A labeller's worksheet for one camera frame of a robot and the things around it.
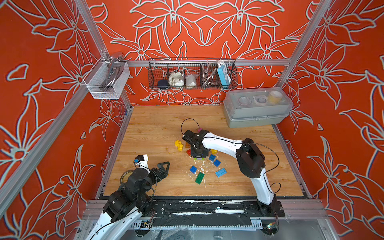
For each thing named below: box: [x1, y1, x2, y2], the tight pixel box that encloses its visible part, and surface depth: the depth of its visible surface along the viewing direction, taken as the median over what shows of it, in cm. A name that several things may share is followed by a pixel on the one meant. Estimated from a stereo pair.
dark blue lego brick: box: [213, 159, 222, 168], surface depth 90 cm
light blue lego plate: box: [215, 167, 228, 178], surface depth 87 cm
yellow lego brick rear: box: [174, 139, 184, 150], surface depth 97 cm
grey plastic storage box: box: [223, 87, 294, 129], surface depth 100 cm
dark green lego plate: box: [195, 172, 205, 185], surface depth 85 cm
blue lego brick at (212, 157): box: [208, 154, 216, 162], surface depth 92 cm
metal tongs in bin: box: [99, 56, 124, 93], surface depth 87 cm
